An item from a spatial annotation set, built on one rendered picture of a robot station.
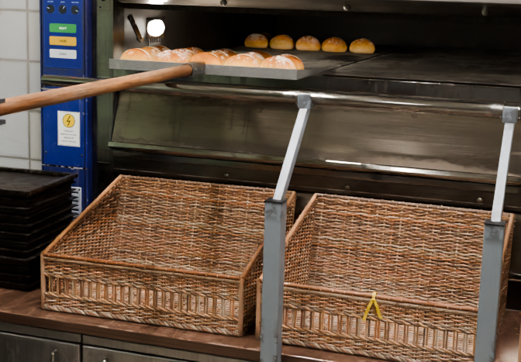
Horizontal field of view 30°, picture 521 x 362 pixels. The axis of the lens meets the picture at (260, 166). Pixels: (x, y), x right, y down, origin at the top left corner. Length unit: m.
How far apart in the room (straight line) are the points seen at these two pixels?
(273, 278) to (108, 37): 1.06
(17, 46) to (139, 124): 0.47
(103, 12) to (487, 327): 1.48
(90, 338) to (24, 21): 1.06
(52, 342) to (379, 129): 1.04
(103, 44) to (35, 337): 0.90
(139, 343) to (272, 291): 0.41
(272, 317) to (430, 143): 0.73
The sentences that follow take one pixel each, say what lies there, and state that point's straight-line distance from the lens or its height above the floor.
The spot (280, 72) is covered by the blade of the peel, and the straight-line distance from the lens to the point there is 2.59.
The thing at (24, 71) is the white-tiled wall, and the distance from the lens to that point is 3.09.
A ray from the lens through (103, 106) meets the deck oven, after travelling 2.97.
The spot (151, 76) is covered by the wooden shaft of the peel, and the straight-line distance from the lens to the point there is 2.34.
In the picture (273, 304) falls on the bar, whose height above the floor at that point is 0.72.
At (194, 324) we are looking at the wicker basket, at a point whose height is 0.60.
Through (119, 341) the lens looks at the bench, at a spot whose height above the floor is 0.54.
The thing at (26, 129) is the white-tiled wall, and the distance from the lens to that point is 3.11.
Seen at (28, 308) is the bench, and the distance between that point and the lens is 2.62.
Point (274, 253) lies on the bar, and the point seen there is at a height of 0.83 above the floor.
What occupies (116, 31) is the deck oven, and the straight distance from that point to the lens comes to 2.95.
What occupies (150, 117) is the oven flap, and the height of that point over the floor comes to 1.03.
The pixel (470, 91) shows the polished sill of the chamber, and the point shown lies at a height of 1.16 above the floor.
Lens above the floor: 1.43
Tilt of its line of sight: 11 degrees down
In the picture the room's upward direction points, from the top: 2 degrees clockwise
